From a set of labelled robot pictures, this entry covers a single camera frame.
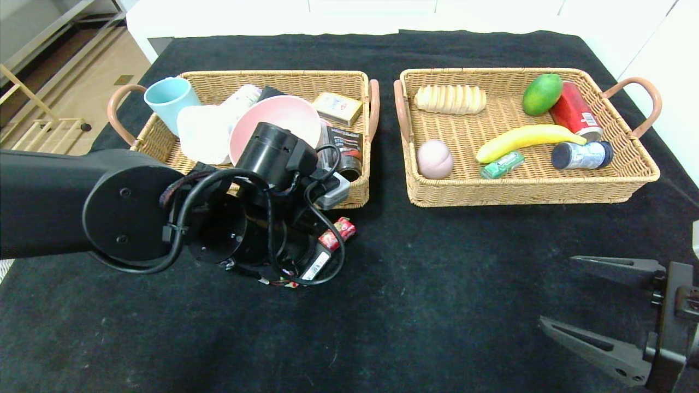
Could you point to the pink bowl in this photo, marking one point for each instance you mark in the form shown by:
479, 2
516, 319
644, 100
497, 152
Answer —
278, 117

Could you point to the light blue plastic cup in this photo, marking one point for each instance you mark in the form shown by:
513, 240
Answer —
169, 101

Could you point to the white low bench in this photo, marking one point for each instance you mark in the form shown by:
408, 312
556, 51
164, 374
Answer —
246, 22

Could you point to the small silver jar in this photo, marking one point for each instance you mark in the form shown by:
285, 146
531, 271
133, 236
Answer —
583, 155

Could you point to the clear plastic cutlery case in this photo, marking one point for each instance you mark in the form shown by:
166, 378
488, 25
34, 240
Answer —
325, 153

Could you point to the striped bread roll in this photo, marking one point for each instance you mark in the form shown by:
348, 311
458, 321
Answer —
450, 99

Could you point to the light wooden rack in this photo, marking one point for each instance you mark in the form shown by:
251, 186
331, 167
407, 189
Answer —
43, 131

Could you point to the black tablecloth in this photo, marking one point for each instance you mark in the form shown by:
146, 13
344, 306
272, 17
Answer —
437, 305

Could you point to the grey metal shelf frame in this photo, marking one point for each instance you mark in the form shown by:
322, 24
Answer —
54, 33

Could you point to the red soda can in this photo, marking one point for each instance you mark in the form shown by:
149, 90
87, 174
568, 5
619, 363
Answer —
573, 112

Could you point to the green mango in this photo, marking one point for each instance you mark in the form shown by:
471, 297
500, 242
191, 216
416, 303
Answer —
542, 94

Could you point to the yellow banana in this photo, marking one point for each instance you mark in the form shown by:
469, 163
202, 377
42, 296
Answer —
524, 137

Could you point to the small yellow card box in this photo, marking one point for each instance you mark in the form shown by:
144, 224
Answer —
337, 108

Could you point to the pink peach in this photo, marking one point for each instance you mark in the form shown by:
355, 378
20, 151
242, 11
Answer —
435, 159

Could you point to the green gum pack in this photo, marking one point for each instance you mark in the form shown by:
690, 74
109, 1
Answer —
502, 165

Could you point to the black tube red label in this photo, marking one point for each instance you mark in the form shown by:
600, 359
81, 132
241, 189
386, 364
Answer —
349, 143

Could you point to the white round plastic container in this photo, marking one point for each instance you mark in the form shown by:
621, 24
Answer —
205, 136

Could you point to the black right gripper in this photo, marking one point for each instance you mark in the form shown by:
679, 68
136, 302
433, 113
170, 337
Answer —
675, 311

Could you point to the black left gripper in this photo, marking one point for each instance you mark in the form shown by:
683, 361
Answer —
316, 267

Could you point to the black leather glasses case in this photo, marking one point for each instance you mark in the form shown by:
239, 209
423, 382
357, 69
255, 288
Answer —
270, 93

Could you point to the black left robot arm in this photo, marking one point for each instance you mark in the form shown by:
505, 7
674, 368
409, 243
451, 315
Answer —
54, 207

